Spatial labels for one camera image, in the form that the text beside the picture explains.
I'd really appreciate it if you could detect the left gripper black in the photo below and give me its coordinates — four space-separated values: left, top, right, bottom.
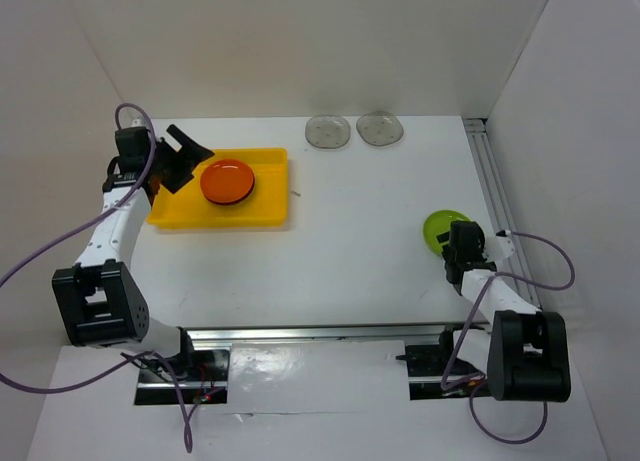
146 125 212 194

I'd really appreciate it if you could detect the green plate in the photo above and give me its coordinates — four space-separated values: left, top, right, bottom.
422 209 469 256

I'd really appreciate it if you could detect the orange plate back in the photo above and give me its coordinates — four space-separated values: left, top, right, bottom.
200 159 255 205

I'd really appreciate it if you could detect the black plate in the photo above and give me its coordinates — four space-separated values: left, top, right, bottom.
200 178 255 205

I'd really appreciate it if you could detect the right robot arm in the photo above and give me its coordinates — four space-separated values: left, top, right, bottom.
436 220 576 403

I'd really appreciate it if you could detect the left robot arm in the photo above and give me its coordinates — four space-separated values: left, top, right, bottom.
52 125 213 380

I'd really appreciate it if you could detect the yellow plastic bin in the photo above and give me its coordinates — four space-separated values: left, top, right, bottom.
147 148 289 230

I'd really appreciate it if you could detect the clear glass plate right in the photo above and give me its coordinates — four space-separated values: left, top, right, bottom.
356 111 404 147

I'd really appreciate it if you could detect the clear glass plate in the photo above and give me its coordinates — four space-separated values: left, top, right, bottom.
305 115 351 150
356 111 404 147

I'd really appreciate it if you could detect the clear glass plate left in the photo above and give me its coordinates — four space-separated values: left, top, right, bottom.
305 115 351 150

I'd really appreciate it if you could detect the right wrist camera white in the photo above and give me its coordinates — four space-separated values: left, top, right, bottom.
484 230 516 262

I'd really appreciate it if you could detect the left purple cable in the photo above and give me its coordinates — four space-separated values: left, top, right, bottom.
0 101 194 453

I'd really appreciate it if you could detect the aluminium rail right side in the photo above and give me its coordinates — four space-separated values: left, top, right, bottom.
462 118 541 308

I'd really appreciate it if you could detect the aluminium rail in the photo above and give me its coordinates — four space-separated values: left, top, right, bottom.
187 323 462 348
462 118 541 308

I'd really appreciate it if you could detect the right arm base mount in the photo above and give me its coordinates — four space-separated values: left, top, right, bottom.
395 344 482 401

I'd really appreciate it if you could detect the aluminium rail front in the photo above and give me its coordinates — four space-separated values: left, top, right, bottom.
187 323 462 348

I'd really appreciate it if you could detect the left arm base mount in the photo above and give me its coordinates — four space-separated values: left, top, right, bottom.
134 348 230 406

